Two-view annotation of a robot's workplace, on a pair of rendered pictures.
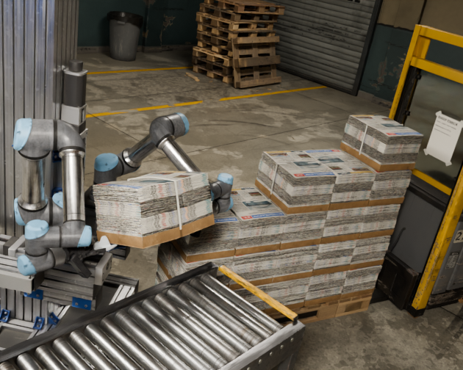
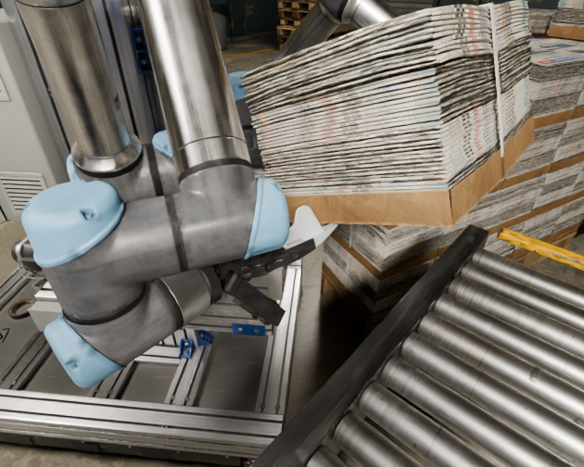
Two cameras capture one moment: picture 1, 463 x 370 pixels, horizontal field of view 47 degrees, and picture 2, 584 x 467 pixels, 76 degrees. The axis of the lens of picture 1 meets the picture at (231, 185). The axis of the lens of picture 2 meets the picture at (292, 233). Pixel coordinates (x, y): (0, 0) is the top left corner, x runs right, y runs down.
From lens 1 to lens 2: 160 cm
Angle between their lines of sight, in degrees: 11
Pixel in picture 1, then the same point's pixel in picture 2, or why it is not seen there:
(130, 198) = (389, 62)
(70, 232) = (212, 210)
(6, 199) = not seen: hidden behind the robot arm
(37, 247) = (92, 290)
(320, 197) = (567, 98)
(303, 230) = (535, 156)
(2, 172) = (53, 116)
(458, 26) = not seen: outside the picture
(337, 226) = (572, 144)
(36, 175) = (80, 65)
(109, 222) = (306, 166)
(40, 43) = not seen: outside the picture
